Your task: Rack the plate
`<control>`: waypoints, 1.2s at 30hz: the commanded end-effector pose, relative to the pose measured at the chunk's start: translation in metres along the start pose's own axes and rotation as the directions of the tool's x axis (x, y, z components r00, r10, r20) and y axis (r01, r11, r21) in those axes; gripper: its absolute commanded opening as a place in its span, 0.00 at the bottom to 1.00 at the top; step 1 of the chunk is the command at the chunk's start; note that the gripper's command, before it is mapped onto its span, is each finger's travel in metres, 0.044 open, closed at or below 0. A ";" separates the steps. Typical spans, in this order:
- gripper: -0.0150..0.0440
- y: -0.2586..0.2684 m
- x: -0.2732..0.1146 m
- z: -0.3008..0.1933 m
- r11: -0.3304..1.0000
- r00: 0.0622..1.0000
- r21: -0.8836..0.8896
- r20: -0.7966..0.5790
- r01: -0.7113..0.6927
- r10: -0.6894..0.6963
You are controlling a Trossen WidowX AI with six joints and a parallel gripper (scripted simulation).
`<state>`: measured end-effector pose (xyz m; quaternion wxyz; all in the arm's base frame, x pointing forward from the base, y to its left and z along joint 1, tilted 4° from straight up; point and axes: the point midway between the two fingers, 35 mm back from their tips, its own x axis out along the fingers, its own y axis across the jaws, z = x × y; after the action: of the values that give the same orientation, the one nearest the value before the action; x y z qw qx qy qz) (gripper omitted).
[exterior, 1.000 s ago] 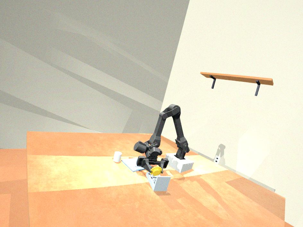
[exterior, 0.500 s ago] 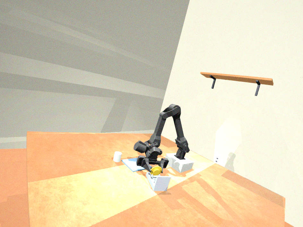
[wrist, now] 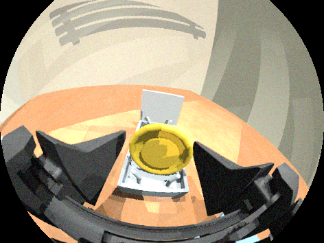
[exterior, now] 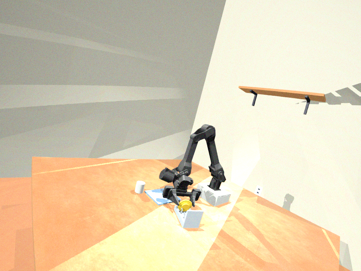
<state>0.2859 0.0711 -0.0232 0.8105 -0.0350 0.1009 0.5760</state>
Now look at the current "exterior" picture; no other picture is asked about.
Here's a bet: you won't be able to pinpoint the yellow plate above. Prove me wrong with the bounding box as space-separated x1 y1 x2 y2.
178 200 192 211

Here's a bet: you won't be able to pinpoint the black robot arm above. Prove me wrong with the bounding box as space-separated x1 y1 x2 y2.
159 124 226 191

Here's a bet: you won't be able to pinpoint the white dish rack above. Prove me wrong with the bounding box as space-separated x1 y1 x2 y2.
174 205 203 228

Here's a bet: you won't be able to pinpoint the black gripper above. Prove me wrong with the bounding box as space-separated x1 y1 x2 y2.
163 181 201 207

